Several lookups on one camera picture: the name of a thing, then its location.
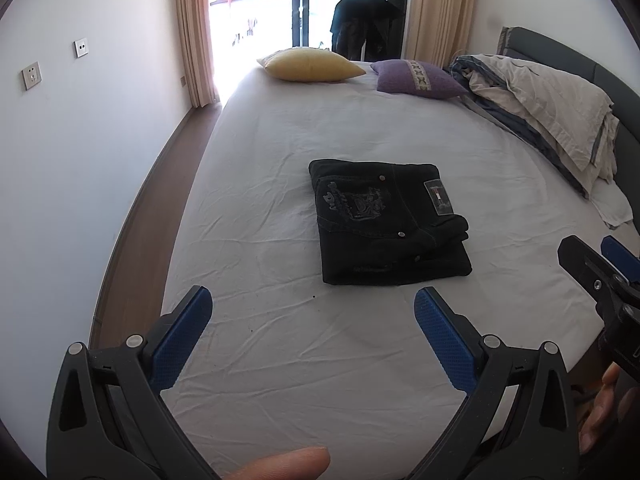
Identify beige and grey folded duvet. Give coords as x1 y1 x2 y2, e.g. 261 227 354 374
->
447 54 621 198

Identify beige curtain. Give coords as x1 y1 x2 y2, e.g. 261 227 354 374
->
173 0 221 109
402 0 481 68

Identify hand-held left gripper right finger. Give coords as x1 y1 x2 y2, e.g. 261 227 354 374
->
405 286 583 480

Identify person's right hand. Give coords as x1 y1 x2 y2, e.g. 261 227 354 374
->
579 360 623 457

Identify yellow pillow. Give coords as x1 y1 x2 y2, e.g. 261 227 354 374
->
256 46 367 82

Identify white pillow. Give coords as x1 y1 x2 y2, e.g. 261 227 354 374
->
590 177 635 231

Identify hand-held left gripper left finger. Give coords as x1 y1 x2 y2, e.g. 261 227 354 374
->
46 285 221 480

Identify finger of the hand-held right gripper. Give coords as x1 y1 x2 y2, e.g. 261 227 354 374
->
600 236 640 288
557 235 632 322

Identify black denim pants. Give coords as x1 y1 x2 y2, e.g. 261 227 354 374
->
308 158 474 286

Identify dark sliding door frame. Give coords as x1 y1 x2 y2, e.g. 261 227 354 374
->
287 0 408 61

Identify purple pillow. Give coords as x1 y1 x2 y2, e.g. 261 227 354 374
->
370 59 468 100

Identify bed with white sheet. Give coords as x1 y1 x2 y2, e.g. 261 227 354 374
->
160 57 640 480

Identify person's left hand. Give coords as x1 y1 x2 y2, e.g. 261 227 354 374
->
232 447 331 480

